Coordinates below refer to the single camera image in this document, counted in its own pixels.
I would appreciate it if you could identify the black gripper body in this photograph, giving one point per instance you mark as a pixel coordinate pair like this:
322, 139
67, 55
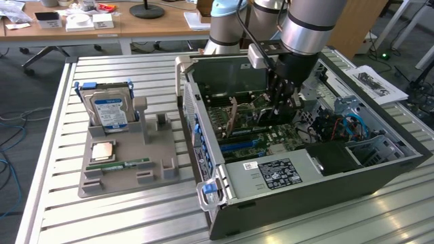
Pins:
295, 68

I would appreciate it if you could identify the graphics card with black fan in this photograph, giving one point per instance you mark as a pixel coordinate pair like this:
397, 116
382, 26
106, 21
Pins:
233, 119

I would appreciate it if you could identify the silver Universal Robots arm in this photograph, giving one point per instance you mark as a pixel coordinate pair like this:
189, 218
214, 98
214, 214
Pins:
311, 25

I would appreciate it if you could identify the metal socket cover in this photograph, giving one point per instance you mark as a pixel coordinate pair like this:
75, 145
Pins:
259, 100

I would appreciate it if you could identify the silver drive cage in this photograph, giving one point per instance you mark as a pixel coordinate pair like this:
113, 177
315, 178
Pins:
325, 96

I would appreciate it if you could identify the green motherboard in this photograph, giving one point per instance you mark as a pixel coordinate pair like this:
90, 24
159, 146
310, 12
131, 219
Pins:
281, 137

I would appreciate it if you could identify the black installed RAM stick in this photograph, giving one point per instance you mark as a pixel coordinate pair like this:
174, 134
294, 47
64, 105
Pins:
242, 132

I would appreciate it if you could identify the stack of printed papers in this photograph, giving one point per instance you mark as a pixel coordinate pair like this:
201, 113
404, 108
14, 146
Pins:
376, 86

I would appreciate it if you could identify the wooden cabinet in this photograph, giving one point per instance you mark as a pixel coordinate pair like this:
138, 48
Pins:
362, 30

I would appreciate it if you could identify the black device with green light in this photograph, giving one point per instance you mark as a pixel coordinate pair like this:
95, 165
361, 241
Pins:
385, 55

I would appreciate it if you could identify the silver disk bay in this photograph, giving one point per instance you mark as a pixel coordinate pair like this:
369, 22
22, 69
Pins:
373, 152

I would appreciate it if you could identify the white papers pile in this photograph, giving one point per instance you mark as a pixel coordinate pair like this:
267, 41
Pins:
197, 21

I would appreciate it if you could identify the grey power supply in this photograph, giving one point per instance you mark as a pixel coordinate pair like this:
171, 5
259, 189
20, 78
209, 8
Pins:
243, 183

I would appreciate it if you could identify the brown cardboard box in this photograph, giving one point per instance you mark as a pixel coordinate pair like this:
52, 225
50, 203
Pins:
205, 7

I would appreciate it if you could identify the open dark PC case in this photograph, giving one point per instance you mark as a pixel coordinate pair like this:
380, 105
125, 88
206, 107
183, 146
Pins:
305, 198

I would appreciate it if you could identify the wooden desk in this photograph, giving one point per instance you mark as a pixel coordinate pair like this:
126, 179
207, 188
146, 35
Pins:
51, 35
153, 25

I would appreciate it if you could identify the black round lamp base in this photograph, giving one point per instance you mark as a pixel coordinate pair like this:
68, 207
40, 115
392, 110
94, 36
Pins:
147, 12

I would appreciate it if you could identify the grey parts rack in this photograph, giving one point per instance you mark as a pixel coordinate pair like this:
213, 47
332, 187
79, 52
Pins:
135, 150

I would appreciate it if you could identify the hard disk in blue caddy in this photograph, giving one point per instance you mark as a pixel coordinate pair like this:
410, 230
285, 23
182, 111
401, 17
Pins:
109, 111

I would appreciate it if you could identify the plain white box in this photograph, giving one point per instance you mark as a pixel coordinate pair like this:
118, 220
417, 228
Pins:
103, 21

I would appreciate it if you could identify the CPU with metal lid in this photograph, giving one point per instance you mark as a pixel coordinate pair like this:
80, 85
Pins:
102, 151

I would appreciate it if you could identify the green RAM stick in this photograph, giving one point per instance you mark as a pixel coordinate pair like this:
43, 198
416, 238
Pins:
111, 165

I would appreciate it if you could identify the red packet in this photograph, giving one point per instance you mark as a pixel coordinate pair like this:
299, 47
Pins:
107, 7

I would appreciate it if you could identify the black chair base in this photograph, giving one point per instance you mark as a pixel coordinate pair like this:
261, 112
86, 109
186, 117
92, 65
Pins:
38, 56

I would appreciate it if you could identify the white box with black inside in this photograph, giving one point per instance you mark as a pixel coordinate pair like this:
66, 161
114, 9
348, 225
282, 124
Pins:
48, 21

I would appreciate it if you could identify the white card with red mark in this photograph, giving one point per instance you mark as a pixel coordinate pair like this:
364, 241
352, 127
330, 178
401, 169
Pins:
16, 26

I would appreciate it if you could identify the clear plastic bag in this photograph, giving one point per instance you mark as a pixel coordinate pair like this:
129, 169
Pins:
14, 11

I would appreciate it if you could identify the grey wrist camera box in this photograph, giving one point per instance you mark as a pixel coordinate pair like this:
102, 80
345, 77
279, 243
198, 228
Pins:
258, 58

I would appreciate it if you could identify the white wall box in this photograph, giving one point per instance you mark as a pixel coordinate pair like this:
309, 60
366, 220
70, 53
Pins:
366, 44

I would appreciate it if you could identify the black fan duct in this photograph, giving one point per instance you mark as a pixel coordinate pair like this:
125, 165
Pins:
332, 157

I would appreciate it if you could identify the white table frame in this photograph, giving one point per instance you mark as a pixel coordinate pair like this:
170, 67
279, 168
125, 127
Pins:
428, 54

